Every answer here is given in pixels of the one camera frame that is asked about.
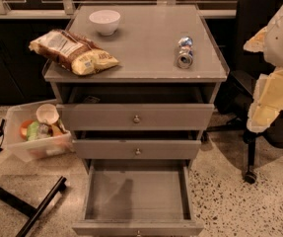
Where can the crushed silver soda can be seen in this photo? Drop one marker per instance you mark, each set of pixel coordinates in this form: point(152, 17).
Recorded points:
point(185, 53)

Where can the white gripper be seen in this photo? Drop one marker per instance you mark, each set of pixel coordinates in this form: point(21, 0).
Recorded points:
point(267, 96)

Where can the white ceramic bowl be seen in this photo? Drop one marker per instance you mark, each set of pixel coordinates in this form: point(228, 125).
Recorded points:
point(105, 22)

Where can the orange fruit in bin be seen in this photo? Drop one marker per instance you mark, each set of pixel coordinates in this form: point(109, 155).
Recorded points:
point(26, 129)

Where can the black office chair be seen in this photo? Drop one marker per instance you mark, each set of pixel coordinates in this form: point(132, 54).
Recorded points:
point(253, 92)

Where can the grey drawer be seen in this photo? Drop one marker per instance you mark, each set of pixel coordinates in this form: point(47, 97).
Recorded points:
point(135, 116)
point(138, 198)
point(136, 149)

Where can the green item in bin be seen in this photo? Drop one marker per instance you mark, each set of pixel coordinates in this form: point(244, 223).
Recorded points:
point(32, 131)

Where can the grey drawer cabinet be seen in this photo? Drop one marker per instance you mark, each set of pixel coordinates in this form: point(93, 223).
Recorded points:
point(146, 46)

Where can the clear plastic storage bin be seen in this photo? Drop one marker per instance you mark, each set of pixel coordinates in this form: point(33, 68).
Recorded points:
point(35, 149)

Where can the bottom grey drawer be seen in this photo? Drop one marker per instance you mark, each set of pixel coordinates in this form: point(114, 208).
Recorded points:
point(138, 198)

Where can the top grey drawer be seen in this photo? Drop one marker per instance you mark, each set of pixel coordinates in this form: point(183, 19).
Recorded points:
point(135, 116)

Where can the white bowl in bin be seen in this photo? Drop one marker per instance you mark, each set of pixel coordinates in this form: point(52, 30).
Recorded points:
point(47, 113)

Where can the middle grey drawer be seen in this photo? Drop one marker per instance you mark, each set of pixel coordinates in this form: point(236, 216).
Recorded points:
point(136, 149)

